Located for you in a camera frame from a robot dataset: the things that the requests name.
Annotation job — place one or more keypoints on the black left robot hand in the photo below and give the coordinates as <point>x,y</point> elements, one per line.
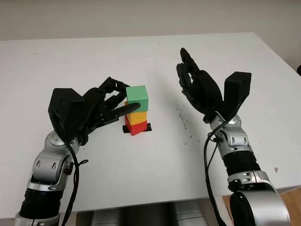
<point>94,108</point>

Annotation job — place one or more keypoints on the white table leg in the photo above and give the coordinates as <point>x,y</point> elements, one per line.
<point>215,220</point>

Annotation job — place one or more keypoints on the dark object beside table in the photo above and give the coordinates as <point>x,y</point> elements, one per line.
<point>299,70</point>

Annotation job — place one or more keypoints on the green wooden block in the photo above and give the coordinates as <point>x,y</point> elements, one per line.
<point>137,95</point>

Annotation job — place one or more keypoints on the yellow wooden block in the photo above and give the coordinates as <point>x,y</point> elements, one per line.
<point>138,117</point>

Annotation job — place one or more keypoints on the dark robot waist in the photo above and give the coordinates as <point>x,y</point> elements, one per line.
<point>147,215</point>

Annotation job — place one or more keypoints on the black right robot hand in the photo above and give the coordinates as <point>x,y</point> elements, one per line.
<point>204,91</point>

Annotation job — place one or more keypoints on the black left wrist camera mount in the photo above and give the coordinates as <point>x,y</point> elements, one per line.
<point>65,108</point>

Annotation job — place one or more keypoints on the black tape strip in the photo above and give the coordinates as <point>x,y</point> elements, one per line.
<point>148,128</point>

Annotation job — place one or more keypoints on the red wooden block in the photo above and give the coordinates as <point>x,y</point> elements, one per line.
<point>137,129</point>

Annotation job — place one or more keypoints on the silver right robot thigh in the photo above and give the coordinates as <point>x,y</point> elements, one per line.
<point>189,215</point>

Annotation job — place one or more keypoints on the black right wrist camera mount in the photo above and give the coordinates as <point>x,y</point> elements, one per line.
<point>237,89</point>

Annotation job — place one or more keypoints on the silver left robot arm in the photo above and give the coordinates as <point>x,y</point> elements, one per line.
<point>47,169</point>

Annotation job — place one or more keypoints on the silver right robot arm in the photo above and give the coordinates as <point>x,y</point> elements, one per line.
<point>254,200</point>

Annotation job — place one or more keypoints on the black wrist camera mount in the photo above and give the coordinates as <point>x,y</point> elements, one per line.
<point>237,89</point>
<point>65,108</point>

